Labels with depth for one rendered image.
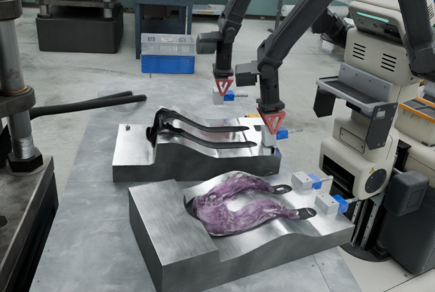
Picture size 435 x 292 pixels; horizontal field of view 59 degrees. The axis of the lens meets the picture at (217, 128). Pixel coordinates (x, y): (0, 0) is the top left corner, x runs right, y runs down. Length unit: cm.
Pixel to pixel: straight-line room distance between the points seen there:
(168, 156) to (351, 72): 69
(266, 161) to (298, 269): 36
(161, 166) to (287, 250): 44
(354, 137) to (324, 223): 52
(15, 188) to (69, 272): 39
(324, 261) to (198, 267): 33
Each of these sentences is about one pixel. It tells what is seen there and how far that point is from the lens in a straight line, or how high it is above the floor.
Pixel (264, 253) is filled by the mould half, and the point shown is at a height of 86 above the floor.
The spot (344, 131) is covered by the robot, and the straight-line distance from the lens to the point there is 149.
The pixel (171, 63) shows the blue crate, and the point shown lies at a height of 12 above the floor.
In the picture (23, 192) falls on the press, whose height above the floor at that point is 78.
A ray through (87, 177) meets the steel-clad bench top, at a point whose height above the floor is 80.
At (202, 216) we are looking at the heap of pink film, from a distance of 90.
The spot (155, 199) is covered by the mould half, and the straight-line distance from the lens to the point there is 92.
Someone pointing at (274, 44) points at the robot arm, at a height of 122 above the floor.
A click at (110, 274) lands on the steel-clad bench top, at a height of 80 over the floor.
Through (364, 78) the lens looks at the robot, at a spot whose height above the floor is 108.
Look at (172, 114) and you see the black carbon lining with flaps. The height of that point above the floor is 95.
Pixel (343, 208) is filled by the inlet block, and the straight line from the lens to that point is 108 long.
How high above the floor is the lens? 147
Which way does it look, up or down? 27 degrees down
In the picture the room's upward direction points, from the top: 5 degrees clockwise
